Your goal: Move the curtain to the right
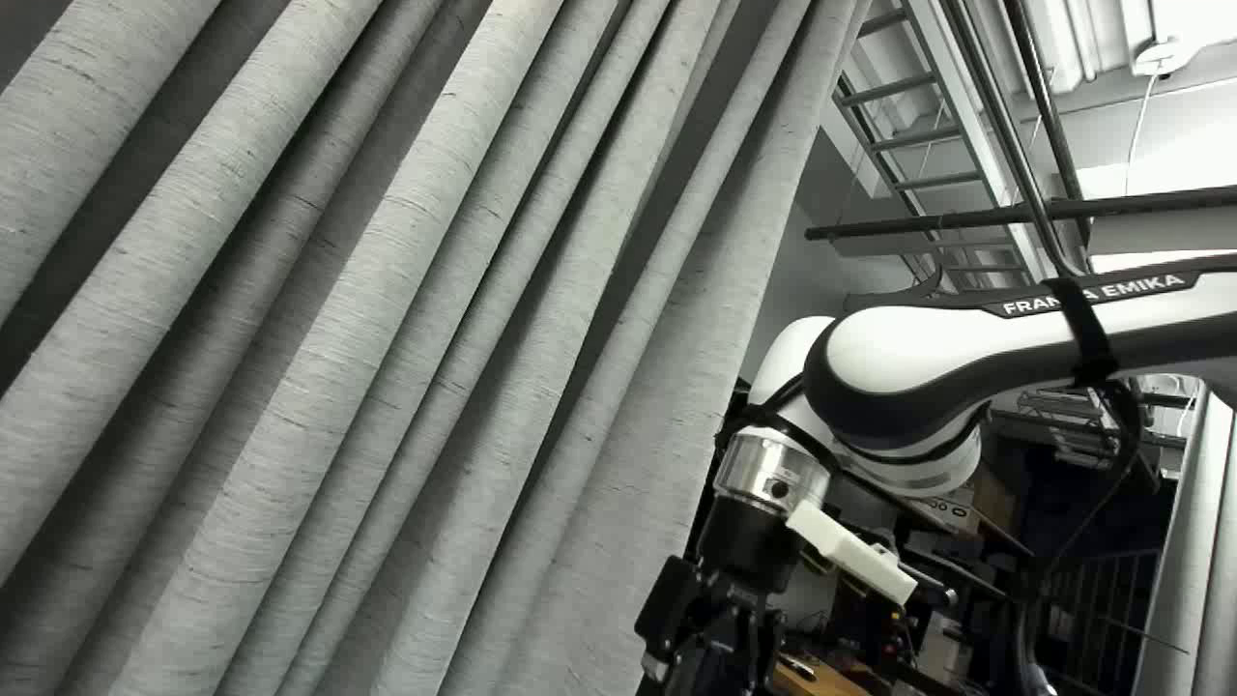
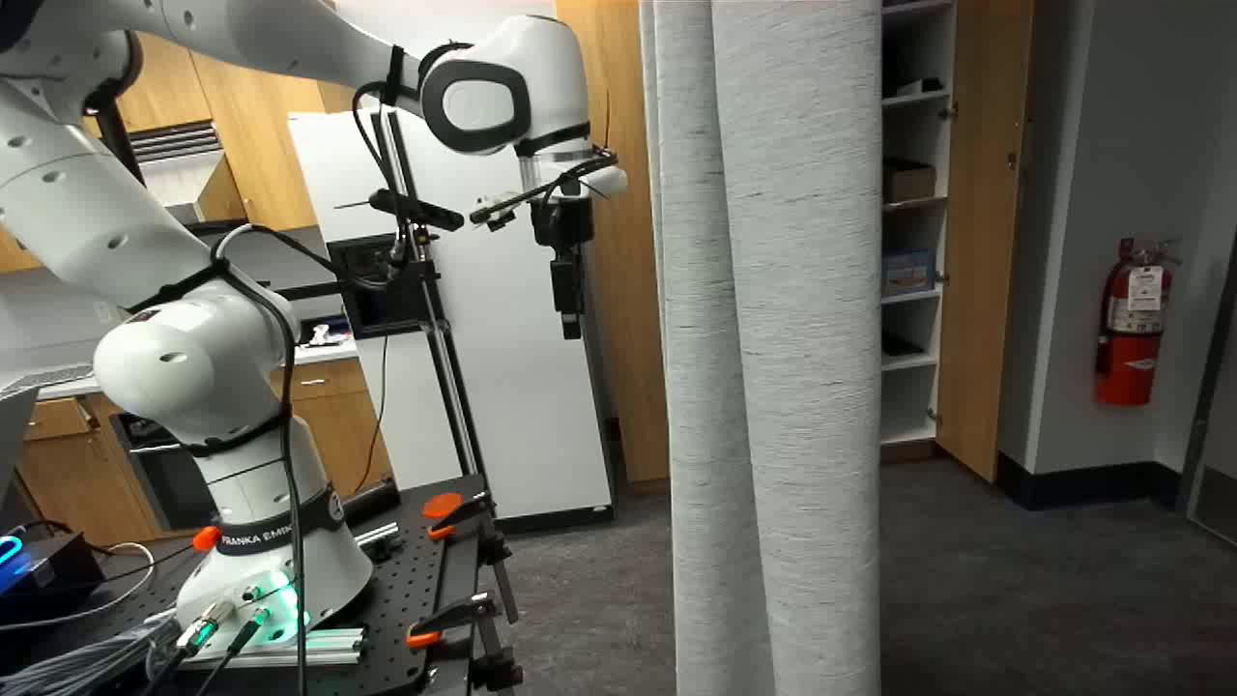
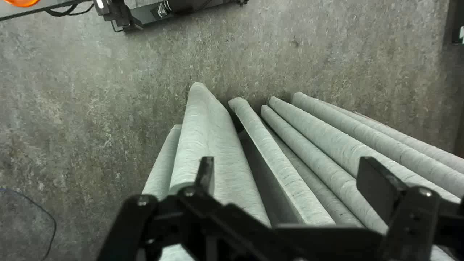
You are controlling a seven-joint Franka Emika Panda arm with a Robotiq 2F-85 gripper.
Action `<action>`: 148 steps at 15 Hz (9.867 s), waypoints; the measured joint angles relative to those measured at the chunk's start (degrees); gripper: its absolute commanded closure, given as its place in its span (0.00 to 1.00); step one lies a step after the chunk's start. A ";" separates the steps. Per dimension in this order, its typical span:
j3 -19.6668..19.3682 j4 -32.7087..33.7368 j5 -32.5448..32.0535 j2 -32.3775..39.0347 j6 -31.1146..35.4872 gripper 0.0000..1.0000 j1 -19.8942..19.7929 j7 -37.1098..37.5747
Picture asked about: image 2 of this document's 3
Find red fire extinguisher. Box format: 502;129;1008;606
1088;235;1180;415

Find white refrigerator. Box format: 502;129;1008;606
287;107;617;526

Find white open shelf unit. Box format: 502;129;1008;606
877;0;963;453

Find tall wooden door panel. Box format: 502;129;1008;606
932;0;1041;488

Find wooden wall cabinets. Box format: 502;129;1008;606
0;29;363;277

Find wooden base cabinets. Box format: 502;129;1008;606
10;357;395;551

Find grey-white fabric curtain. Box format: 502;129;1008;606
639;0;887;696

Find blue storage box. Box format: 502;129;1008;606
881;247;939;299

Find wooden panel beside refrigerator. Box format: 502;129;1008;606
551;0;671;495

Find black perforated mounting table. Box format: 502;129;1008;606
0;471;523;696

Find brown cardboard box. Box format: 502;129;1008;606
881;159;939;207

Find black camera tripod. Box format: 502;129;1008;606
336;103;496;495

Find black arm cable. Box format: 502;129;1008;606
208;221;318;696

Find orange-handled bar clamp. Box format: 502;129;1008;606
402;587;524;696
416;488;511;553

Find black electronics box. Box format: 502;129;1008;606
0;524;109;640

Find black box appliance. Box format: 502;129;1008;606
326;235;432;344

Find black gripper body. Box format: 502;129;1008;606
529;189;597;299

